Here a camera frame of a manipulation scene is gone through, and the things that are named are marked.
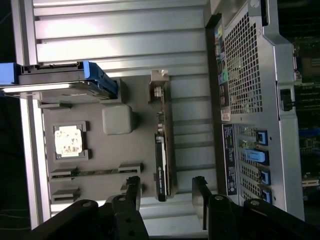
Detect black chassis switch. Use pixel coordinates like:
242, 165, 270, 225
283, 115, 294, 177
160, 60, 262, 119
279, 87, 294, 112

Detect hard disk with blue carrier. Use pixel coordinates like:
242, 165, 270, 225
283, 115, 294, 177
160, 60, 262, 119
0, 61, 118, 105

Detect silver CPU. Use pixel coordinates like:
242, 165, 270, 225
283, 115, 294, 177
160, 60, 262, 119
53, 126, 83, 158

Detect green motherboard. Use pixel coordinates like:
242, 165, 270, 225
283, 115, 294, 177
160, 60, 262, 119
292, 34, 320, 201

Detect grey parts rack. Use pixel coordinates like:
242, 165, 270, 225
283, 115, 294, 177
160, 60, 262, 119
37, 77, 179, 204

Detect open black PC case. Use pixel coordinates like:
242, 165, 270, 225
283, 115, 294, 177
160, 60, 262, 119
204, 0, 320, 221

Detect blue card retention clip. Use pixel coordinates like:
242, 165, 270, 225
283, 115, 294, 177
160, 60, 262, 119
258, 169, 272, 187
256, 129, 270, 146
262, 187, 274, 205
244, 147, 270, 167

